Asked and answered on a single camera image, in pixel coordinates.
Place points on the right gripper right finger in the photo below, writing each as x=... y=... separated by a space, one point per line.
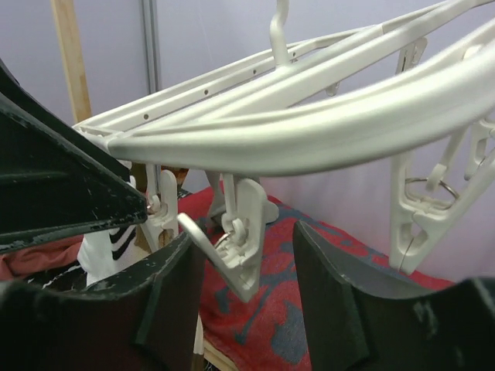
x=359 y=317

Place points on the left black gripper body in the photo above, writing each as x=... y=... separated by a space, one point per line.
x=54 y=182

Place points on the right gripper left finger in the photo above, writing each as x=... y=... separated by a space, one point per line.
x=142 y=318

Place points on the white plastic clip hanger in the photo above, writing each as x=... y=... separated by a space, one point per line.
x=256 y=117

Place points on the red patterned pillow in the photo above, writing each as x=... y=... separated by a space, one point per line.
x=266 y=333

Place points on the wooden clothes rack frame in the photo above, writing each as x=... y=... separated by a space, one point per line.
x=68 y=34

